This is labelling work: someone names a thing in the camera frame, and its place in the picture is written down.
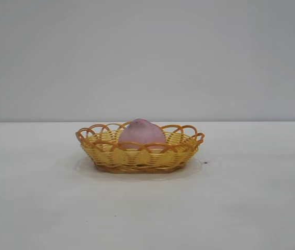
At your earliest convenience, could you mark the yellow woven wicker basket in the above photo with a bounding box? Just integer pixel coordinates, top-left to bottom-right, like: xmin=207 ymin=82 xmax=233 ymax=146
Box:
xmin=75 ymin=122 xmax=205 ymax=174

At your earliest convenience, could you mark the pink peach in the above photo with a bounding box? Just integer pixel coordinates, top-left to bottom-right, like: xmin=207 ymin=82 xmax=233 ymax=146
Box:
xmin=118 ymin=118 xmax=166 ymax=152

